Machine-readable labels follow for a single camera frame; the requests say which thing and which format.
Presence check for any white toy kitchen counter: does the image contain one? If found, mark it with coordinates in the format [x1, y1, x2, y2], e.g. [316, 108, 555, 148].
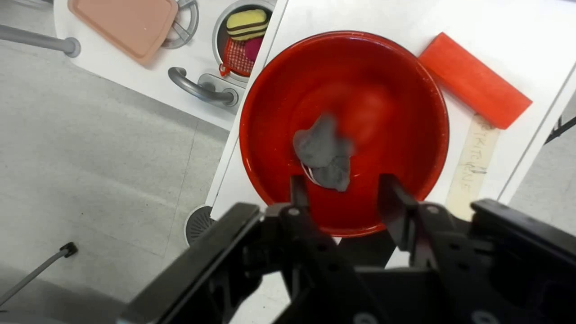
[53, 0, 285, 133]

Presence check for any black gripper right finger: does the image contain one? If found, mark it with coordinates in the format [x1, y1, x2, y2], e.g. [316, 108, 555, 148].
[379, 173, 576, 324]

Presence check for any red toy pepper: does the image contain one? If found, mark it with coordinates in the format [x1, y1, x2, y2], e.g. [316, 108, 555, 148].
[343, 85, 399, 148]

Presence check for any pink cutting board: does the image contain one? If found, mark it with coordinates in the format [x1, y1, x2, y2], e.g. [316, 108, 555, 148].
[67, 0, 181, 69]

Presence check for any grey toy handle bar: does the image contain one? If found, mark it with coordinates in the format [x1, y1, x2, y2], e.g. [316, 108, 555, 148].
[0, 24, 84, 60]

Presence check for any grey toy stove burner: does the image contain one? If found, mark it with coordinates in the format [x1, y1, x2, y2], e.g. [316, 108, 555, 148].
[161, 0, 202, 51]

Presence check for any round grey floor drain cover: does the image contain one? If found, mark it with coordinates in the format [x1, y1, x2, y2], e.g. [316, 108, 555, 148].
[184, 204, 219, 247]

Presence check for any red plastic bowl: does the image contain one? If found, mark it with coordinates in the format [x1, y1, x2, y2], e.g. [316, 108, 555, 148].
[238, 31, 453, 240]

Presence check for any small grey soft toy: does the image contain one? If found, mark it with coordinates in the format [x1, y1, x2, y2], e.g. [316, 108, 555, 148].
[292, 112, 357, 195]

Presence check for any yellow toy sponge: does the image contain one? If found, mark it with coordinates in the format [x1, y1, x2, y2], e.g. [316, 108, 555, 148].
[228, 6, 269, 24]

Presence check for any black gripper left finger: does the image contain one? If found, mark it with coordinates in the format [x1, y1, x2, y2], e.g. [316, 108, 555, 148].
[116, 173, 363, 324]

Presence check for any grey toy faucet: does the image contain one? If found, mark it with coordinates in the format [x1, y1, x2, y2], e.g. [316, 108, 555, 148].
[166, 65, 242, 114]

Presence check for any beige tape strip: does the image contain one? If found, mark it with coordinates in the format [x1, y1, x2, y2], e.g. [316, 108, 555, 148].
[445, 115, 503, 222]

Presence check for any orange rectangular block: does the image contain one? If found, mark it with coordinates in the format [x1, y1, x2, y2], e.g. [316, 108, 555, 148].
[418, 31, 535, 132]

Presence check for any round toy sink basin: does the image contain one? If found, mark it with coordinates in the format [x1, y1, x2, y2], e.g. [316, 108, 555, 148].
[211, 0, 278, 78]

